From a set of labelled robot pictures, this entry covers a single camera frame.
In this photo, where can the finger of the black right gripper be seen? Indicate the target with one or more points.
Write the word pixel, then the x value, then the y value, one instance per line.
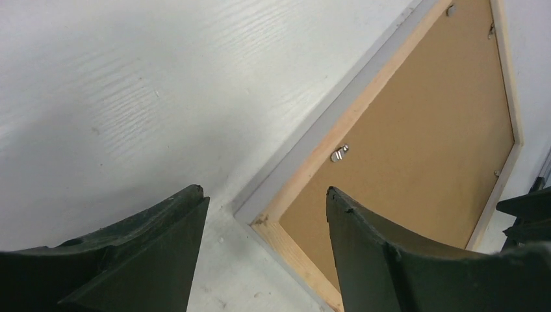
pixel 532 213

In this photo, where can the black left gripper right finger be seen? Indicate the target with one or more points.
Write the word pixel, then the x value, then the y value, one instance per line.
pixel 382 266

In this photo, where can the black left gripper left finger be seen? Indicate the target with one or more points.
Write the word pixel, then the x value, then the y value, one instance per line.
pixel 145 262

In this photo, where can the brown frame backing board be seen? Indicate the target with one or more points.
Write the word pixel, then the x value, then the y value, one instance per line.
pixel 425 152

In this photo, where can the light wooden picture frame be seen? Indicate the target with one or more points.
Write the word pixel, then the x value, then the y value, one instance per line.
pixel 321 139

